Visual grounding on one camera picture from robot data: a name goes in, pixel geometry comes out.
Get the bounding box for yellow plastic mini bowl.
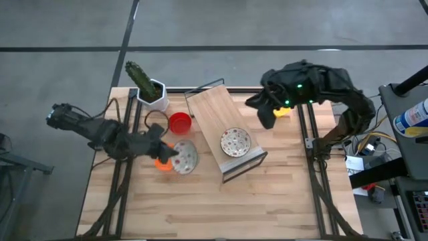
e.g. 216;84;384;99
273;106;292;118

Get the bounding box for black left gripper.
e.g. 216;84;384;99
142;123;179;165

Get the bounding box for white floral mini bowl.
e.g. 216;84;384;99
219;127;252;158
171;139;199;175

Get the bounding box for green cactus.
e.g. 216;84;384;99
124;60;157;100

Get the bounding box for grey equipment cart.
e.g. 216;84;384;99
378;83;428;181

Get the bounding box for red plastic mini bowl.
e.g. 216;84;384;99
169;112;193;135

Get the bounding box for wooden shelf riser black frame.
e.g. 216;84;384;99
183;78;269;184

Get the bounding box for black pole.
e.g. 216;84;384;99
393;65;428;97

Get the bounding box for orange plastic mini bowl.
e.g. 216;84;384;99
154;143;175;173

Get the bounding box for black aluminium rig frame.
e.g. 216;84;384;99
296;102;364;239
77;87;143;239

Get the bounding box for white paper sheet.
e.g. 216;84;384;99
345;155;365;177

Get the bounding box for black looped cable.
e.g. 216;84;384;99
144;109;170;131

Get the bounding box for grey metal stand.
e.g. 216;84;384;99
0;133;54;241

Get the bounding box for yellow cable bundle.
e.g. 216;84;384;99
356;131;383;152

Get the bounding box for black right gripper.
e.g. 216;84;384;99
245;87;285;130

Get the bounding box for white hexagonal plant pot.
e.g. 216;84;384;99
136;78;170;112

